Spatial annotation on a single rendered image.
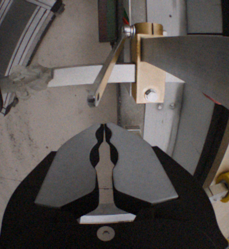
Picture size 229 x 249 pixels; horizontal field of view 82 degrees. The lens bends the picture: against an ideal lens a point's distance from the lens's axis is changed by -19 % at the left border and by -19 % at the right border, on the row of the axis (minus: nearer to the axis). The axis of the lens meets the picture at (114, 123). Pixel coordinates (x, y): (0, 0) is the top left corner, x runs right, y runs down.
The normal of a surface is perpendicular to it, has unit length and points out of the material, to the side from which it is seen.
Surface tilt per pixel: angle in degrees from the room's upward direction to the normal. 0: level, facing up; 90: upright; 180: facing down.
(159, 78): 0
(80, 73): 0
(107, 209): 90
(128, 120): 0
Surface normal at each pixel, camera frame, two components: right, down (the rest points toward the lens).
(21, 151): 0.07, 0.47
